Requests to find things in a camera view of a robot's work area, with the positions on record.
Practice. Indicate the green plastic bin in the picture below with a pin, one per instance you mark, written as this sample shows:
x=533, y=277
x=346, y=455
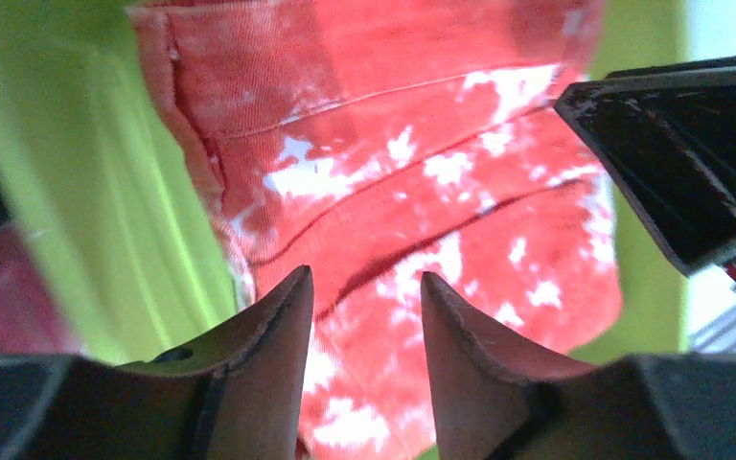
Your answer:
x=97, y=184

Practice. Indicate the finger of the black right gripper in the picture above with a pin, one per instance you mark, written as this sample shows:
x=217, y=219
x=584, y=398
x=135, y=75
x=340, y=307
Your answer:
x=666, y=135

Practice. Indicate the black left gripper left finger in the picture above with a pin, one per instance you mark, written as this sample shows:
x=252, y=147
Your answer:
x=231, y=393

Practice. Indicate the red white tie-dye garment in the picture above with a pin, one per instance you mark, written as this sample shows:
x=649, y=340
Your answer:
x=374, y=141

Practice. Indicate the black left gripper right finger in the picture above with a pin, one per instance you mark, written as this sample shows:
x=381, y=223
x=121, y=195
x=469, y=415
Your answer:
x=499, y=395

